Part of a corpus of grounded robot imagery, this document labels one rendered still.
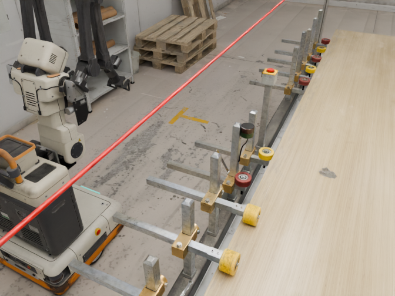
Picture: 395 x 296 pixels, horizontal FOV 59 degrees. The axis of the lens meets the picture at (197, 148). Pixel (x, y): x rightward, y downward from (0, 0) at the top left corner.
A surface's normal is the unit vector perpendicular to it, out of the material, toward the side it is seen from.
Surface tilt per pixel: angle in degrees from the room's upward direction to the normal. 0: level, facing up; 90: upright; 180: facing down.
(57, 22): 90
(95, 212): 0
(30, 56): 47
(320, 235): 0
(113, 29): 90
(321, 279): 0
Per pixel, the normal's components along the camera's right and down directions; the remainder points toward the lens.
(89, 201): 0.00, -0.81
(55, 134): -0.45, 0.40
